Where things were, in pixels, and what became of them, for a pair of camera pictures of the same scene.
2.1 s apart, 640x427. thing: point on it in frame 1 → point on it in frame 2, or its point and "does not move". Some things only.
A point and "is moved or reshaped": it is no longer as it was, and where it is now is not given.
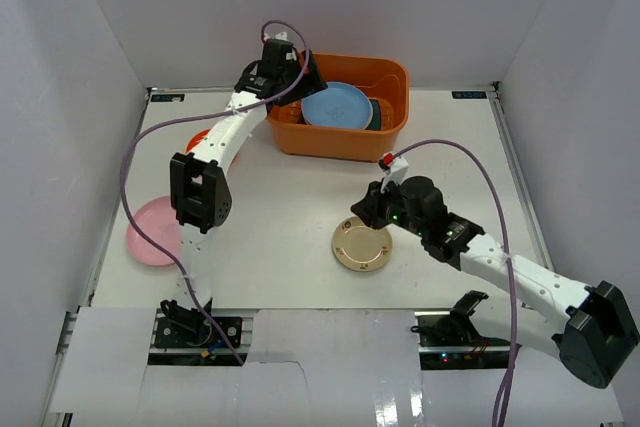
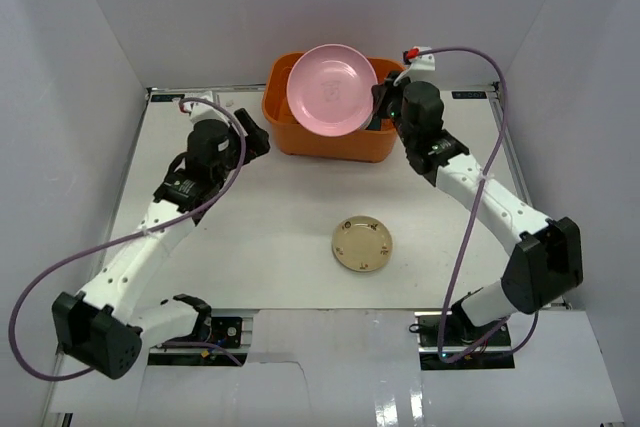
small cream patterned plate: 361,247 does not move
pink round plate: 157,218 is moved or reshaped
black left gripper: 304,80 → 250,135
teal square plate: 375,124 does not move
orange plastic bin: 386,79 does not move
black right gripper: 370,207 → 381,94
